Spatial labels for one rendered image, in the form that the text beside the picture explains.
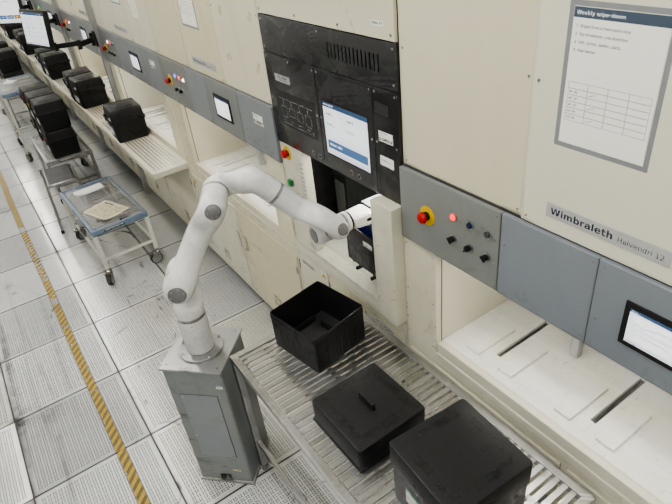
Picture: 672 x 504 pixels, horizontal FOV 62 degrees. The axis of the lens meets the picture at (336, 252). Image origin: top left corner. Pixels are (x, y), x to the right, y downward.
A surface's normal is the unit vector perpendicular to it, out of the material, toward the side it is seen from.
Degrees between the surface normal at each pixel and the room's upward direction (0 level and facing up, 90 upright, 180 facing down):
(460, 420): 0
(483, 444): 0
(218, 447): 90
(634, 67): 90
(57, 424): 0
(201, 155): 90
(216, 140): 90
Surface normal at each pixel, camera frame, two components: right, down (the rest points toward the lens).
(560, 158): -0.82, 0.39
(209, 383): -0.18, 0.56
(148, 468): -0.11, -0.83
